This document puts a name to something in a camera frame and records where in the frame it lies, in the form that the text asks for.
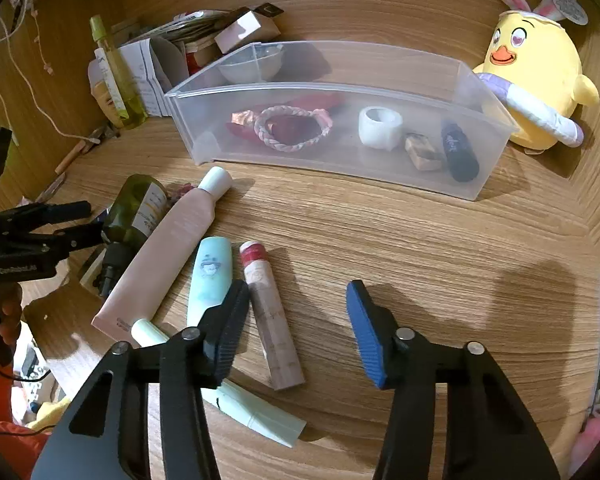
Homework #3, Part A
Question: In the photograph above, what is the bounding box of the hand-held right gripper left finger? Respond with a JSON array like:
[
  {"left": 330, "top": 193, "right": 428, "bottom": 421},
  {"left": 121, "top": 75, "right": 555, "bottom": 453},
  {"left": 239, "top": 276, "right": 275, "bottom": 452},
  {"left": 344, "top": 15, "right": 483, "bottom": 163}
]
[{"left": 30, "top": 279, "right": 252, "bottom": 480}]

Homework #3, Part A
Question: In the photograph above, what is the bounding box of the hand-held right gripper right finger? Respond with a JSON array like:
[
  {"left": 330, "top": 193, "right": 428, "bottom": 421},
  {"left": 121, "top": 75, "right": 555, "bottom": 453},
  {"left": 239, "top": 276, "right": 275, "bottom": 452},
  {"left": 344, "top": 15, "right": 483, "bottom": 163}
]
[{"left": 346, "top": 280, "right": 561, "bottom": 480}]

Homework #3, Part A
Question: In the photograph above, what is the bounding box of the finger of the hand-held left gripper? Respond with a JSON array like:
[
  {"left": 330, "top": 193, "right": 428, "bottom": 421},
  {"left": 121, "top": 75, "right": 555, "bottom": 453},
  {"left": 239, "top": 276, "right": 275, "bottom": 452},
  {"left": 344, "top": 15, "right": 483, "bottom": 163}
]
[
  {"left": 0, "top": 201, "right": 92, "bottom": 236},
  {"left": 45, "top": 222, "right": 106, "bottom": 261}
]

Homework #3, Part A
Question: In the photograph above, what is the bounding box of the pink lip tube red cap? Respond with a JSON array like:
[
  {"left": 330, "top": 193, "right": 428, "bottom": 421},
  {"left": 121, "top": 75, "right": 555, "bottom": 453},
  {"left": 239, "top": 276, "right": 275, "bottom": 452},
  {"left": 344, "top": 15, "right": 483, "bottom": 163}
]
[{"left": 239, "top": 241, "right": 306, "bottom": 392}]

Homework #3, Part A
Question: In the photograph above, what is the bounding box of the dark green pump bottle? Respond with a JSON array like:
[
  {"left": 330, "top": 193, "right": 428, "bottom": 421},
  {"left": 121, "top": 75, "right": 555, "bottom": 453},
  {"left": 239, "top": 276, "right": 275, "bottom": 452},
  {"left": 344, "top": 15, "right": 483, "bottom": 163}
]
[{"left": 97, "top": 174, "right": 170, "bottom": 301}]

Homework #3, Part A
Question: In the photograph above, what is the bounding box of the mint green small tube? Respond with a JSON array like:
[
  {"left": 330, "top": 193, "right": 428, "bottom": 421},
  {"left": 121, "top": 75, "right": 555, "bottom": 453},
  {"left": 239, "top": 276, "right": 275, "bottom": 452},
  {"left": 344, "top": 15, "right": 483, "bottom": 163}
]
[{"left": 186, "top": 236, "right": 232, "bottom": 328}]

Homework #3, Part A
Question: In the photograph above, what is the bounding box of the pink tube with white cap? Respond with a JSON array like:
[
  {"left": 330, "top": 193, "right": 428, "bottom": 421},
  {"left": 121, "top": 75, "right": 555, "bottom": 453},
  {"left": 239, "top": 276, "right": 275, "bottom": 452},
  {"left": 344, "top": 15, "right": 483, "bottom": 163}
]
[{"left": 91, "top": 166, "right": 232, "bottom": 336}]

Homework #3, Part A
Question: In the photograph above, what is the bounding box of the light green cosmetic pen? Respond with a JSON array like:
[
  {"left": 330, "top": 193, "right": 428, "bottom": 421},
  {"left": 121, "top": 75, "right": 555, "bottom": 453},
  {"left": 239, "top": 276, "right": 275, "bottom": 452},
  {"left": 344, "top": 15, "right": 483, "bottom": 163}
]
[{"left": 131, "top": 318, "right": 307, "bottom": 448}]

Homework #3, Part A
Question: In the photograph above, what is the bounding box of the clear plastic bin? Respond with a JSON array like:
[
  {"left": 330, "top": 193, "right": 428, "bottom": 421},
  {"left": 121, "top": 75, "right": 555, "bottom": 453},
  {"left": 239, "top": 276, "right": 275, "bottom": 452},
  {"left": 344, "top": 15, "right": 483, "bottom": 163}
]
[{"left": 164, "top": 40, "right": 522, "bottom": 202}]

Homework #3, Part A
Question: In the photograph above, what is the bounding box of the small clear square bottle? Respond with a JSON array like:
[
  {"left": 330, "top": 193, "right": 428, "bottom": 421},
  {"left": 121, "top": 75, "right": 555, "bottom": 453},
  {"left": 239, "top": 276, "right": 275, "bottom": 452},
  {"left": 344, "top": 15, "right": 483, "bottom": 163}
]
[{"left": 405, "top": 132, "right": 443, "bottom": 172}]

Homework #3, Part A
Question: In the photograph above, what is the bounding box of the pink white braided bracelet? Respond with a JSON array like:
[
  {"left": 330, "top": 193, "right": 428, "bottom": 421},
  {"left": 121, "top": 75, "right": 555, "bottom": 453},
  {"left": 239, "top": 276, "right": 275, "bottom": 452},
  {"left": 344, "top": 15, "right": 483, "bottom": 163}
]
[{"left": 254, "top": 103, "right": 333, "bottom": 153}]

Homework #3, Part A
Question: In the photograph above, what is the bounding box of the white tape roll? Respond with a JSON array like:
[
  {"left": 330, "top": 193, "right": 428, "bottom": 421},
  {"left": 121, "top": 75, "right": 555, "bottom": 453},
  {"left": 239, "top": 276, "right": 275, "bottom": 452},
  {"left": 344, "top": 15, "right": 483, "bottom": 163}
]
[{"left": 357, "top": 106, "right": 403, "bottom": 151}]

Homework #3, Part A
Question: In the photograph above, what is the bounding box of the dark purple spray bottle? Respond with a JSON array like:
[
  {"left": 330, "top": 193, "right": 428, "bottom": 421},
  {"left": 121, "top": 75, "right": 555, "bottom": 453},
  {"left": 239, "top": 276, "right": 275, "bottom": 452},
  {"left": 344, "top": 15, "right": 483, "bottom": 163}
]
[{"left": 440, "top": 119, "right": 481, "bottom": 182}]

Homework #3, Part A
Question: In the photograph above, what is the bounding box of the red foil packet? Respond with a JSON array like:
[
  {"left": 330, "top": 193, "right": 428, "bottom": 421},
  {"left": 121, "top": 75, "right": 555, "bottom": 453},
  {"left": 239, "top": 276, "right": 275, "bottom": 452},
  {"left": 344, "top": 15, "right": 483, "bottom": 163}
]
[{"left": 225, "top": 92, "right": 343, "bottom": 143}]

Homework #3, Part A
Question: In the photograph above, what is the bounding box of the person's left hand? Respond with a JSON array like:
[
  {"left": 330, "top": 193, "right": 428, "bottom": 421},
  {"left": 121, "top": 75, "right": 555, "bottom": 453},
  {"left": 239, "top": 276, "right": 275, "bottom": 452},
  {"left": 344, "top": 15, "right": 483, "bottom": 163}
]
[{"left": 0, "top": 282, "right": 25, "bottom": 348}]

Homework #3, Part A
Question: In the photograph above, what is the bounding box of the yellow cream tube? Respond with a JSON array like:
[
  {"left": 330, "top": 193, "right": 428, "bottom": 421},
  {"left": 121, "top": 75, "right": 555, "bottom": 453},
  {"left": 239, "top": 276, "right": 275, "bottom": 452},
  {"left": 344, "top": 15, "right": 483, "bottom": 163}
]
[{"left": 91, "top": 77, "right": 126, "bottom": 128}]

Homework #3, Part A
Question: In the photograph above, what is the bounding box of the yellow-green spray bottle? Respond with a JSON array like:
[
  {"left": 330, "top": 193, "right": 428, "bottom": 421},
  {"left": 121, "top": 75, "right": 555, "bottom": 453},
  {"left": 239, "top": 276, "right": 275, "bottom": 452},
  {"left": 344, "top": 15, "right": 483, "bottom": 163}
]
[{"left": 90, "top": 15, "right": 148, "bottom": 130}]

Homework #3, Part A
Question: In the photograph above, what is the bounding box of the yellow cloth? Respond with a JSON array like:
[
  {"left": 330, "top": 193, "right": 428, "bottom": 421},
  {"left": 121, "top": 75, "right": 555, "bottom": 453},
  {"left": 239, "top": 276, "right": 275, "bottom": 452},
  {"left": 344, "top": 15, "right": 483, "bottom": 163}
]
[{"left": 27, "top": 396, "right": 73, "bottom": 433}]

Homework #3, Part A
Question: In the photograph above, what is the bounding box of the red box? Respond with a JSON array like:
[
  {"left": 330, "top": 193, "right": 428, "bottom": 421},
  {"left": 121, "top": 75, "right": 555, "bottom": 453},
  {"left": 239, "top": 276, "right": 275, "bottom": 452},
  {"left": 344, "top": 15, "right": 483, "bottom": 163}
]
[{"left": 186, "top": 40, "right": 218, "bottom": 76}]

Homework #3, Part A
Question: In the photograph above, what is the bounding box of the clear plastic bowl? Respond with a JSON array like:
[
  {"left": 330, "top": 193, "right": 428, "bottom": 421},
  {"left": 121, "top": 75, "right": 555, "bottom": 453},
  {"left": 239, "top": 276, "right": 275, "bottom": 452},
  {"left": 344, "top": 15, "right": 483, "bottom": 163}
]
[{"left": 217, "top": 42, "right": 285, "bottom": 83}]

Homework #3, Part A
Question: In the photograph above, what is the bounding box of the pink plush toy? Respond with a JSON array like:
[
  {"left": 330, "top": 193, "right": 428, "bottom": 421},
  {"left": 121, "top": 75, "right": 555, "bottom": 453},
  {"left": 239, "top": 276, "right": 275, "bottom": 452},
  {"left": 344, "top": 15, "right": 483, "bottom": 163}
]
[{"left": 567, "top": 392, "right": 600, "bottom": 476}]

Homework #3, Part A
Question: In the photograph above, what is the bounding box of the small pink white box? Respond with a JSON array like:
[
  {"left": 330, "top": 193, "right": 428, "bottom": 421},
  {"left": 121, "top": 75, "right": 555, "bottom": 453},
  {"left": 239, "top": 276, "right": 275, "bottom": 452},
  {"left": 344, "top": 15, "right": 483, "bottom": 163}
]
[{"left": 214, "top": 10, "right": 276, "bottom": 53}]

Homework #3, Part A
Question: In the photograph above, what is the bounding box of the yellow chick plush toy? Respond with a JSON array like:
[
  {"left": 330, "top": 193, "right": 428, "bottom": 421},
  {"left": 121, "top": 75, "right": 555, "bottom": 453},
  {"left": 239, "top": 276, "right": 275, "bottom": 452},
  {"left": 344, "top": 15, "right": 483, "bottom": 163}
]
[{"left": 467, "top": 0, "right": 600, "bottom": 151}]

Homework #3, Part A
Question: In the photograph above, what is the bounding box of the wooden handled brush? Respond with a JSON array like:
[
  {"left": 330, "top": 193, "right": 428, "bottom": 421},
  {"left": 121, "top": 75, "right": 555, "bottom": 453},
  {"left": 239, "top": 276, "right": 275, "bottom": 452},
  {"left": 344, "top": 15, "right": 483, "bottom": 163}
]
[{"left": 54, "top": 137, "right": 106, "bottom": 176}]

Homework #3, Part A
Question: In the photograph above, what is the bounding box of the white cord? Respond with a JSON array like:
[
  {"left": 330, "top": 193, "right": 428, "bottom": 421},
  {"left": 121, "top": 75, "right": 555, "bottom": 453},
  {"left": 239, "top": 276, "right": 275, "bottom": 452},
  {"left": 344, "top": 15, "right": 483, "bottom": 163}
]
[{"left": 0, "top": 0, "right": 101, "bottom": 143}]

